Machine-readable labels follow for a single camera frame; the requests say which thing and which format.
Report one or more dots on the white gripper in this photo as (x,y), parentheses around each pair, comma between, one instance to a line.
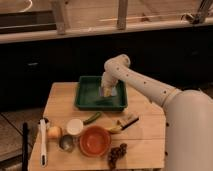
(108,82)

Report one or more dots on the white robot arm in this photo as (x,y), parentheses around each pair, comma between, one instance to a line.
(189,115)

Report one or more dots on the green plastic tray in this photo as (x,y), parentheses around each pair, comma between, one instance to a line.
(88,96)

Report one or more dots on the green okra pod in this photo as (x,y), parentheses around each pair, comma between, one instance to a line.
(92,118)

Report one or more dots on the yellow banana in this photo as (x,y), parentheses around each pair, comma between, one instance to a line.
(115,130)

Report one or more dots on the white cup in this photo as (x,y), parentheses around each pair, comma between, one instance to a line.
(74,127)

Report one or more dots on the orange bowl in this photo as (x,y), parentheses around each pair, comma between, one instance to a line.
(94,141)

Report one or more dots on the dark grape bunch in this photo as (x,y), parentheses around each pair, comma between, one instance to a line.
(115,154)

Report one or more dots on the small metal cup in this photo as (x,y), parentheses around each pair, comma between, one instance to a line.
(66,143)

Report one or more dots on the yellow onion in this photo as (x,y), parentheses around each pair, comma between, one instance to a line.
(54,132)

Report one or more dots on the black vertical bar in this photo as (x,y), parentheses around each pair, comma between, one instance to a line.
(25,147)

